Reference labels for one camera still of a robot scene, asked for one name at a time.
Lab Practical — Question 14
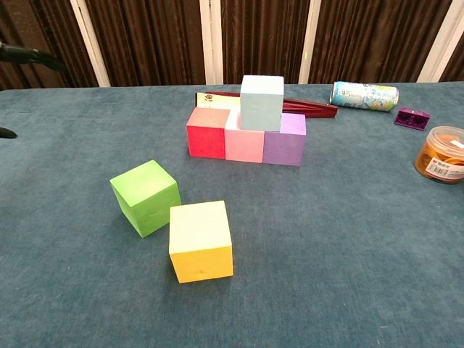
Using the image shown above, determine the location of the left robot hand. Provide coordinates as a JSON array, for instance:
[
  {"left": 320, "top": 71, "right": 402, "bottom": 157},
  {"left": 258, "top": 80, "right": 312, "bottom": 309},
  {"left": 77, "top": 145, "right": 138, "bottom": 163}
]
[{"left": 0, "top": 41, "right": 69, "bottom": 140}]

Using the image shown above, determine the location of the green cube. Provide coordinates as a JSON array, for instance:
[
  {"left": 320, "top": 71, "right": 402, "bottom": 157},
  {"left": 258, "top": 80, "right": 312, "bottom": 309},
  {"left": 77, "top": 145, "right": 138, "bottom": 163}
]
[{"left": 109, "top": 159, "right": 182, "bottom": 239}]

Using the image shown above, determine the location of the red cube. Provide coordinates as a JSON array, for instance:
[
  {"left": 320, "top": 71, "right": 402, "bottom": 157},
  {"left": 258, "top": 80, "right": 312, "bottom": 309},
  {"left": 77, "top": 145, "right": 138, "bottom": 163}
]
[{"left": 186, "top": 107, "right": 232, "bottom": 160}]

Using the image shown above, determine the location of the light blue cube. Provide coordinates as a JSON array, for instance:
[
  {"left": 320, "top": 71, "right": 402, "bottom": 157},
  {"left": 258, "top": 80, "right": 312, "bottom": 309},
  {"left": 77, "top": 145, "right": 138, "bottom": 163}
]
[{"left": 239, "top": 75, "right": 285, "bottom": 132}]

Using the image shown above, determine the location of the yellow cube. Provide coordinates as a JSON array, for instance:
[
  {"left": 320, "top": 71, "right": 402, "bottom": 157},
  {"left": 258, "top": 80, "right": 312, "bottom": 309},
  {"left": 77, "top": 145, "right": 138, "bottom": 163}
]
[{"left": 168, "top": 199, "right": 234, "bottom": 284}]

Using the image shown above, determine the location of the purple cube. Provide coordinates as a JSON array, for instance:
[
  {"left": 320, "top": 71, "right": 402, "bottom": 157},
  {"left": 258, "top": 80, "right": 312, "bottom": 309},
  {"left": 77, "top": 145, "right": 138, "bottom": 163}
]
[{"left": 262, "top": 112, "right": 307, "bottom": 167}]

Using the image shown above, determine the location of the dark brown curtain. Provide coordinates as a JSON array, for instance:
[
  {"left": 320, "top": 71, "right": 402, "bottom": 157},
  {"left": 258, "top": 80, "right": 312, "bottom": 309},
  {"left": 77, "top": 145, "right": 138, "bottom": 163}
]
[{"left": 0, "top": 0, "right": 464, "bottom": 91}]

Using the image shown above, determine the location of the pink cube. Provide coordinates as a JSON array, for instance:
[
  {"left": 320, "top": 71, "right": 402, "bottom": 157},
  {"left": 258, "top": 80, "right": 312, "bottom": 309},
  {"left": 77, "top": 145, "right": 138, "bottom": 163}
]
[{"left": 224, "top": 110, "right": 265, "bottom": 164}]

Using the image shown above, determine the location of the red folding paper fan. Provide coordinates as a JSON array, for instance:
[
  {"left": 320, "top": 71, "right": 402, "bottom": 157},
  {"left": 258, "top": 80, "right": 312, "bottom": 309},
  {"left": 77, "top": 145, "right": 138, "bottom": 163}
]
[{"left": 194, "top": 91, "right": 339, "bottom": 122}]

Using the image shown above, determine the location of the printed drink can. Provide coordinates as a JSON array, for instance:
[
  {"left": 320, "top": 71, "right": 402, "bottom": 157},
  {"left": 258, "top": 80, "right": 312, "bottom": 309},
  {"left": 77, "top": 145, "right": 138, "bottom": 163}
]
[{"left": 328, "top": 80, "right": 400, "bottom": 113}]

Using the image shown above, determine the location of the teal felt table cover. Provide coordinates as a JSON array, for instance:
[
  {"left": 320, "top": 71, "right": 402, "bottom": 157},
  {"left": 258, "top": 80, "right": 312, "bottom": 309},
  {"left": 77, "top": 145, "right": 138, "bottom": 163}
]
[{"left": 0, "top": 82, "right": 464, "bottom": 348}]

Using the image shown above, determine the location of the small purple plastic brick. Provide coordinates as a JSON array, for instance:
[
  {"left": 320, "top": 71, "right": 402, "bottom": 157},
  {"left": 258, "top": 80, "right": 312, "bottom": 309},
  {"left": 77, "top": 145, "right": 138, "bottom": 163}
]
[{"left": 394, "top": 107, "right": 432, "bottom": 131}]

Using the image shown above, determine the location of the clear tub of rubber bands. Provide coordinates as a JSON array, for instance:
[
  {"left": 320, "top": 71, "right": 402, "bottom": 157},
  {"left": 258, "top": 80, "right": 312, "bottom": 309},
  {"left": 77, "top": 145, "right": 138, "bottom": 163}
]
[{"left": 413, "top": 125, "right": 464, "bottom": 185}]

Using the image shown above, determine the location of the white partition frame post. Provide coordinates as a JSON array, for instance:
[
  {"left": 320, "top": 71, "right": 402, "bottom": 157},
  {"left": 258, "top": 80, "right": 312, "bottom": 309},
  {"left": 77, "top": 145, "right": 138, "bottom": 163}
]
[
  {"left": 416, "top": 0, "right": 464, "bottom": 83},
  {"left": 199, "top": 0, "right": 225, "bottom": 86},
  {"left": 69, "top": 0, "right": 112, "bottom": 88},
  {"left": 297, "top": 0, "right": 323, "bottom": 85}
]

